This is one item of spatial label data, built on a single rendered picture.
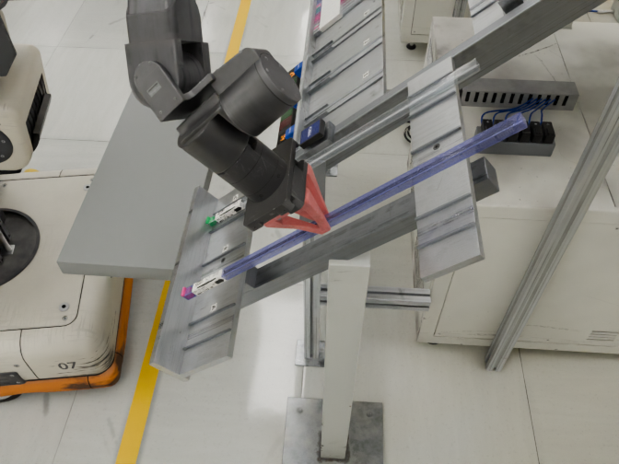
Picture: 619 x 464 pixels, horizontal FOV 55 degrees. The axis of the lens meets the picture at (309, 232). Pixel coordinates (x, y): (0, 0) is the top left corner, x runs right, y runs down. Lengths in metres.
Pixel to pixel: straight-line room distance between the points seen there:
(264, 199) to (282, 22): 2.31
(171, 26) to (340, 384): 0.78
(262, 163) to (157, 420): 1.13
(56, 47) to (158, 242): 1.88
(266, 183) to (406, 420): 1.10
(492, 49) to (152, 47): 0.56
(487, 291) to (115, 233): 0.85
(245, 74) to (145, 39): 0.11
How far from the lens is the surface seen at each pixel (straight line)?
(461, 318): 1.57
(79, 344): 1.51
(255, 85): 0.57
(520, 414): 1.71
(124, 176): 1.33
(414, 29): 2.67
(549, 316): 1.60
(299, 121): 1.19
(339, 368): 1.12
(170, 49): 0.61
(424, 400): 1.66
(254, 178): 0.62
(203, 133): 0.59
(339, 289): 0.90
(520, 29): 0.99
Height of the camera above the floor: 1.49
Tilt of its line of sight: 50 degrees down
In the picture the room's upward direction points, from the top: straight up
